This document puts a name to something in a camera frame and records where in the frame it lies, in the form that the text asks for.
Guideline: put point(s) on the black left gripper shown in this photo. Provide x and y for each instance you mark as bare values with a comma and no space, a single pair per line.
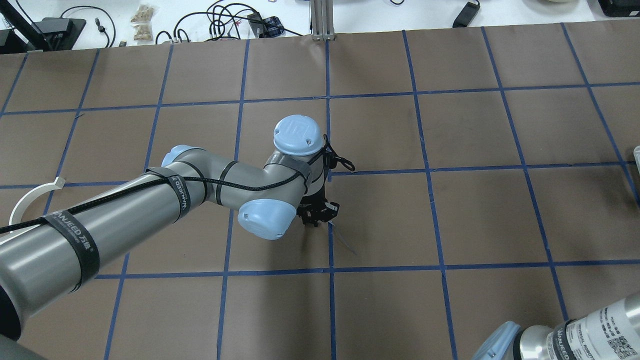
314,205

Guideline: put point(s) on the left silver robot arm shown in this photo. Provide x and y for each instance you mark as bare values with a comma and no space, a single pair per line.
56,254

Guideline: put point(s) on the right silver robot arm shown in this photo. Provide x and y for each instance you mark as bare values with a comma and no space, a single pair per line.
609,333

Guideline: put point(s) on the black power adapter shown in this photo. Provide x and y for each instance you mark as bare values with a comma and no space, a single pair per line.
467,14

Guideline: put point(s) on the aluminium frame post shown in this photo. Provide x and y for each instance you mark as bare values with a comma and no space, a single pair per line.
322,20

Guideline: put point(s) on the white curved plastic bracket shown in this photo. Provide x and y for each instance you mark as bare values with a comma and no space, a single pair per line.
27,199

